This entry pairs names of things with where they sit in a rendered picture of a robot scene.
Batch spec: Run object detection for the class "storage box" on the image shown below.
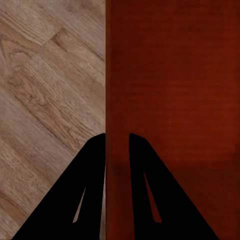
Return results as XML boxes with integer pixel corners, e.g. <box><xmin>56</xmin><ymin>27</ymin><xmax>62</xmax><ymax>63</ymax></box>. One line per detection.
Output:
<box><xmin>104</xmin><ymin>0</ymin><xmax>240</xmax><ymax>240</ymax></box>

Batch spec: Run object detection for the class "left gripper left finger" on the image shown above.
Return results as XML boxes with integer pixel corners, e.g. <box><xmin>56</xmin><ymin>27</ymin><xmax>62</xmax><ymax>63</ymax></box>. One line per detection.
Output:
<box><xmin>12</xmin><ymin>133</ymin><xmax>106</xmax><ymax>240</ymax></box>

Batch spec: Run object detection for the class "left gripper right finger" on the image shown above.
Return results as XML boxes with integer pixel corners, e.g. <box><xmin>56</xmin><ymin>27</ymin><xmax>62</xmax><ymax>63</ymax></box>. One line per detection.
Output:
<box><xmin>129</xmin><ymin>133</ymin><xmax>220</xmax><ymax>240</ymax></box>

